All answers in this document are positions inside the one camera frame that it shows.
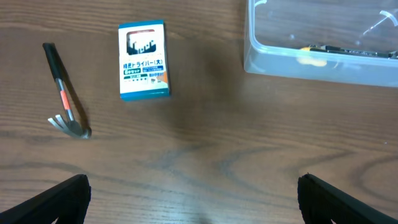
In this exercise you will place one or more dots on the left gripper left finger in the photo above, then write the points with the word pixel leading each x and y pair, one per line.
pixel 66 202

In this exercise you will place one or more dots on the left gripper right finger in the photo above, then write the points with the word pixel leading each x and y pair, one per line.
pixel 320 202

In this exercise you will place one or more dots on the yellow black stubby screwdriver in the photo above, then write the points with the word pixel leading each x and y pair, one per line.
pixel 309 60

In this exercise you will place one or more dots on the blue white screwdriver box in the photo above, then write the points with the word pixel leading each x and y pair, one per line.
pixel 143 72

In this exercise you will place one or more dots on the silver wrench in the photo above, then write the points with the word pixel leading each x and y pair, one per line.
pixel 361 53

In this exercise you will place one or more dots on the clear plastic container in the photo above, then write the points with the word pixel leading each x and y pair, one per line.
pixel 276 30

